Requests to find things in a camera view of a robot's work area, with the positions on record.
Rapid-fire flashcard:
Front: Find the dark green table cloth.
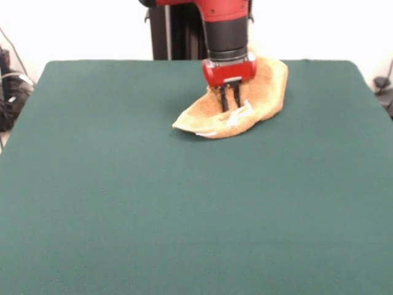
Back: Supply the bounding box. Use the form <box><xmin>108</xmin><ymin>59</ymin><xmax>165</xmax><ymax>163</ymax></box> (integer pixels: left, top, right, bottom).
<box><xmin>0</xmin><ymin>59</ymin><xmax>393</xmax><ymax>295</ymax></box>

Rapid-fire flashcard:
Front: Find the orange-tan terry towel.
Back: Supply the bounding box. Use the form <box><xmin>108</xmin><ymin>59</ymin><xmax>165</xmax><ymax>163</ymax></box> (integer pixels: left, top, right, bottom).
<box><xmin>171</xmin><ymin>45</ymin><xmax>289</xmax><ymax>140</ymax></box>

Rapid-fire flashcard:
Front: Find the dark cable pile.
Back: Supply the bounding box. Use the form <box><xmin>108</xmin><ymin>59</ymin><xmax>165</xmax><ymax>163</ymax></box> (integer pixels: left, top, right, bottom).
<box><xmin>379</xmin><ymin>92</ymin><xmax>393</xmax><ymax>120</ymax></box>

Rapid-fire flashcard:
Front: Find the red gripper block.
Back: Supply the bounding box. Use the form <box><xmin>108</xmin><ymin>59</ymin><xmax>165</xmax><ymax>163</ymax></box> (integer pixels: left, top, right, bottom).
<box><xmin>201</xmin><ymin>51</ymin><xmax>258</xmax><ymax>113</ymax></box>

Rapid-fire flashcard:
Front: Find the black plug adapter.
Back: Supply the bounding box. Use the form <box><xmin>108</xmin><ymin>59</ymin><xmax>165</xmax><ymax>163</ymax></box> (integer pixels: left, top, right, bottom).
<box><xmin>373</xmin><ymin>76</ymin><xmax>389</xmax><ymax>95</ymax></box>

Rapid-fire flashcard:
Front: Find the black cable bundle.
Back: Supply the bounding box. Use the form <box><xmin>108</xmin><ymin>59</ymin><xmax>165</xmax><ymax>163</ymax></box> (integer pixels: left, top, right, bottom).
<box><xmin>0</xmin><ymin>72</ymin><xmax>35</xmax><ymax>133</ymax></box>

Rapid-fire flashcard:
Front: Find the black wall plug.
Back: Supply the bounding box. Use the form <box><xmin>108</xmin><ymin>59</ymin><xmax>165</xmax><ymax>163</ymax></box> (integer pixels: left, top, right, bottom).
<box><xmin>0</xmin><ymin>47</ymin><xmax>10</xmax><ymax>74</ymax></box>

